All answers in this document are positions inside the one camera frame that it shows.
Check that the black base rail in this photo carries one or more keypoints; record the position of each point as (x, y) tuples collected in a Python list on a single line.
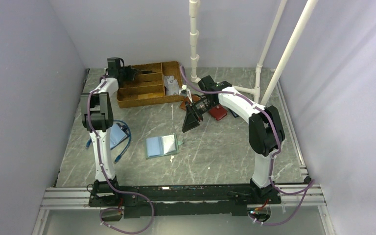
[(234, 199)]

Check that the dark blue card holder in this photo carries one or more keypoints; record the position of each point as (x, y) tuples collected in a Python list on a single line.
[(234, 114)]

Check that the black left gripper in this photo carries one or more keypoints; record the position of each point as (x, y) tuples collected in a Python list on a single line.
[(132, 73)]

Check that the green card holder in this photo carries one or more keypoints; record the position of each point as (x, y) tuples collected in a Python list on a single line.
[(160, 146)]

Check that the woven wicker tray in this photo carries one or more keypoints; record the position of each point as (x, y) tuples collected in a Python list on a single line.
[(149, 89)]

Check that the light blue card holder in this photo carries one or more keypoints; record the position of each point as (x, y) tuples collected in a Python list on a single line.
[(118, 134)]

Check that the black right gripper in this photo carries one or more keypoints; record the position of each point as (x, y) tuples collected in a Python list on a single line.
[(192, 118)]

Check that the red leather card holder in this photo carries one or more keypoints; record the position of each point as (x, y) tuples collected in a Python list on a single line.
[(218, 112)]

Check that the brown leather card holder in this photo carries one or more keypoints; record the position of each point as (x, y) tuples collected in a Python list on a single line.
[(184, 103)]

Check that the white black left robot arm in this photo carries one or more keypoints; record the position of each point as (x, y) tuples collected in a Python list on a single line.
[(97, 118)]

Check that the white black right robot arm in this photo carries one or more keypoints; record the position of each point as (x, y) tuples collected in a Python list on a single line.
[(265, 130)]

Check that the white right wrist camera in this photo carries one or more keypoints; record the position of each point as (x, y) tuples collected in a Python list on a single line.
[(184, 91)]

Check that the white pvc pipe frame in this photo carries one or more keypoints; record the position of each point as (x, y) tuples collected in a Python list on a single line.
[(235, 33)]

